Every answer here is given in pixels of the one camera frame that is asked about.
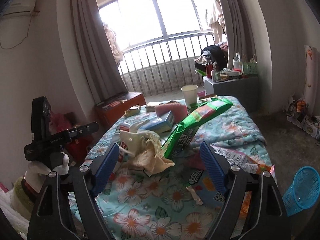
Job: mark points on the red wooden box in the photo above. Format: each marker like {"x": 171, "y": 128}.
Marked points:
{"x": 111, "y": 110}

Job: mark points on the blue small carton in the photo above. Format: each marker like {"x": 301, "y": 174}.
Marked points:
{"x": 160, "y": 124}

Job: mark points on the white gloved left hand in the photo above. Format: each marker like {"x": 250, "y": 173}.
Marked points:
{"x": 36, "y": 172}

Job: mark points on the grey curtain left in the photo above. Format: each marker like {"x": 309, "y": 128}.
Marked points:
{"x": 96, "y": 56}

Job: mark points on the clutter pile on floor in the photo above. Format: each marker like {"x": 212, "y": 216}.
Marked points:
{"x": 297, "y": 114}

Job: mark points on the white paper cup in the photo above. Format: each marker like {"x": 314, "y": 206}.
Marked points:
{"x": 190, "y": 94}

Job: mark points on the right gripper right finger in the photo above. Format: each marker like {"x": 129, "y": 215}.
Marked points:
{"x": 266, "y": 216}

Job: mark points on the black mask head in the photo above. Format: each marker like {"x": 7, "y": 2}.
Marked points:
{"x": 217, "y": 55}

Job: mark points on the green fuzzy sleeve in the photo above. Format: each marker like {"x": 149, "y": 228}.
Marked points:
{"x": 22, "y": 198}

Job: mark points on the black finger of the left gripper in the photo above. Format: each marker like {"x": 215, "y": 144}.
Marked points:
{"x": 83, "y": 131}

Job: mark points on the blue cookie snack bag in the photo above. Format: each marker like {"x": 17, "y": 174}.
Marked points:
{"x": 202, "y": 189}

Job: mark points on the grey curtain right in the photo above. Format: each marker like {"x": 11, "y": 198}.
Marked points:
{"x": 238, "y": 29}

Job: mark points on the green plastic basket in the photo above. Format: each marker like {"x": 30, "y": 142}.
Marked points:
{"x": 250, "y": 68}

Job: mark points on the white air conditioner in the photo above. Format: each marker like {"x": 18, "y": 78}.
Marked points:
{"x": 20, "y": 8}

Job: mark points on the grey curtain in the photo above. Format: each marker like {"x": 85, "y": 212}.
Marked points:
{"x": 96, "y": 56}
{"x": 238, "y": 29}

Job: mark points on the grey side cabinet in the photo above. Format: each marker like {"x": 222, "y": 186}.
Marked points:
{"x": 246, "y": 90}

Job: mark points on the green snack bag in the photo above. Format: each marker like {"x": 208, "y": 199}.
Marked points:
{"x": 185, "y": 130}

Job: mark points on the white detergent bottle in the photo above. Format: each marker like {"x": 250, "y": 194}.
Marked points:
{"x": 237, "y": 63}

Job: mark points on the crumpled yellow paper wrapper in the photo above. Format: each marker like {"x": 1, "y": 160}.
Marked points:
{"x": 145, "y": 152}

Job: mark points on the red thermos bottle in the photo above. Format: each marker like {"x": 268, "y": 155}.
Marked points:
{"x": 209, "y": 69}

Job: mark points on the orange noodle snack bag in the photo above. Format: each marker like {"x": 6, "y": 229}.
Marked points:
{"x": 248, "y": 165}

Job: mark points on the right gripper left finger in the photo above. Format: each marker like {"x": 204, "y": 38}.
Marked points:
{"x": 52, "y": 218}

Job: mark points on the blue plastic waste basket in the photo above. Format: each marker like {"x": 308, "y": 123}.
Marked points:
{"x": 303, "y": 193}

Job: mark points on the window balcony railing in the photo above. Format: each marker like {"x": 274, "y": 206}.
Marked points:
{"x": 164, "y": 65}

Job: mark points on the floral blue quilt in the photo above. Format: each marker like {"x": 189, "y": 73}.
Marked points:
{"x": 137, "y": 206}

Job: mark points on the rolled white floral paper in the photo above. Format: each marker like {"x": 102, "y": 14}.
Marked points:
{"x": 311, "y": 76}

